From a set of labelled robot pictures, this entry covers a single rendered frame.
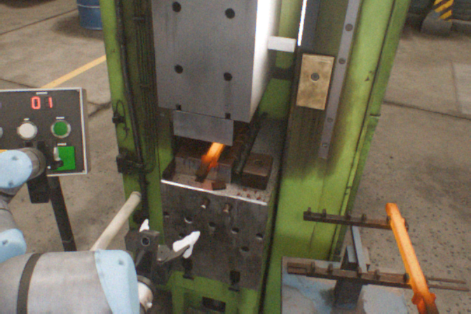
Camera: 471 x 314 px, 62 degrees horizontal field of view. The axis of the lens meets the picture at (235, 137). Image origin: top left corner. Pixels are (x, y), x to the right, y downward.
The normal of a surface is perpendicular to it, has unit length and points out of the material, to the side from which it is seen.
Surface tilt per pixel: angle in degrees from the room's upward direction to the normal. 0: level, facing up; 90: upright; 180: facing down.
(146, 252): 62
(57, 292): 34
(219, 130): 90
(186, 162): 90
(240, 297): 90
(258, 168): 0
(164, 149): 90
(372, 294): 0
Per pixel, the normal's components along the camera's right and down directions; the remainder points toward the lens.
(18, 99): 0.17, 0.05
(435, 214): 0.04, -0.84
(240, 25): -0.26, 0.51
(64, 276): 0.07, -0.67
